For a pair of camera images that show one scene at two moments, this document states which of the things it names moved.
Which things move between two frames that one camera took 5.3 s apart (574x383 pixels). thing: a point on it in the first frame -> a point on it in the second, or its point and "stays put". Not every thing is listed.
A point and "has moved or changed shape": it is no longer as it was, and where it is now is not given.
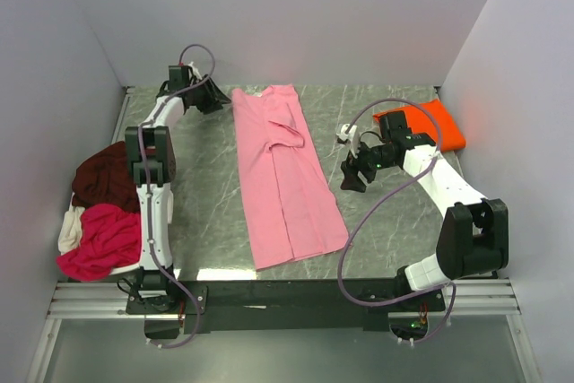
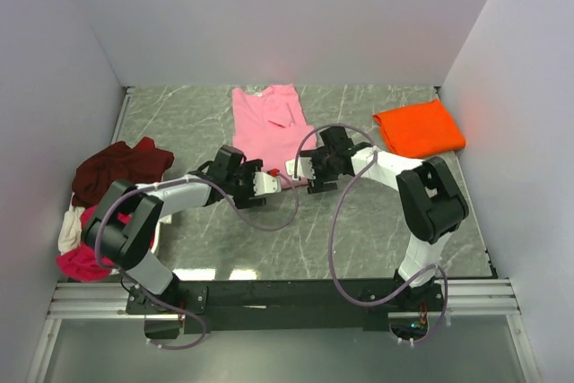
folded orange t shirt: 451,138 stays put
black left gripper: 208,94 -> 247,183
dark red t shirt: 105,178 stays put
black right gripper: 359,168 -> 318,169
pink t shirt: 291,210 has moved or changed shape
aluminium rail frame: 475,300 stays put
